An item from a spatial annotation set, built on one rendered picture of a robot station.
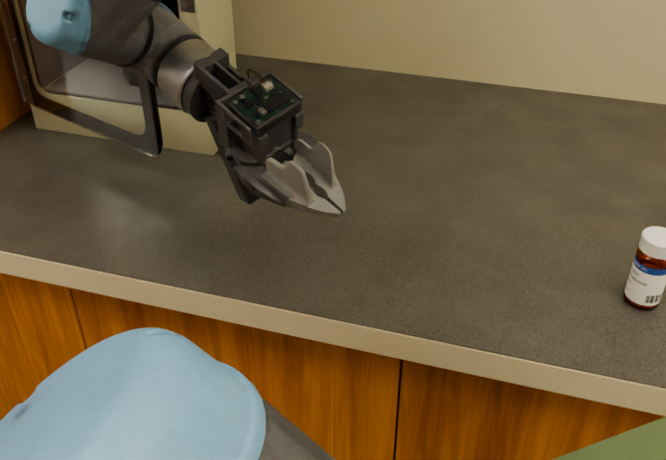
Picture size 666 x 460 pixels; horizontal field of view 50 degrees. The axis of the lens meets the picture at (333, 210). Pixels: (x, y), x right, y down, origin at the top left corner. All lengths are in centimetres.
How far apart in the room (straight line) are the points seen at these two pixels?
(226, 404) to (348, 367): 63
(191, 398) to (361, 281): 61
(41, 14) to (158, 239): 33
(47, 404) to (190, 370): 7
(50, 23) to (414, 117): 67
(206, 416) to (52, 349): 88
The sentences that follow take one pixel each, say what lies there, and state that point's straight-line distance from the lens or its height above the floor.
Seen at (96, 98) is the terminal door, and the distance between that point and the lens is 109.
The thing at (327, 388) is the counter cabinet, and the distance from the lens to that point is 94.
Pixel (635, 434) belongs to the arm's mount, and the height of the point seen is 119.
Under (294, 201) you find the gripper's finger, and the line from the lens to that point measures 72.
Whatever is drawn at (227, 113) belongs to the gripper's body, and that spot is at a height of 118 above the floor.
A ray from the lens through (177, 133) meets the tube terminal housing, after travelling 114.
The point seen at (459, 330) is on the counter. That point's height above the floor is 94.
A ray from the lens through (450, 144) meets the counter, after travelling 116.
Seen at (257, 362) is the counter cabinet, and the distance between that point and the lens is 95.
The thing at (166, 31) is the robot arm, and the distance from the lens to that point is 83.
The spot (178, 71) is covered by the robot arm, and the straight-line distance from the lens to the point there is 79.
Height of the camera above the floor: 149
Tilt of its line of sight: 34 degrees down
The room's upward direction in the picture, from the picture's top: straight up
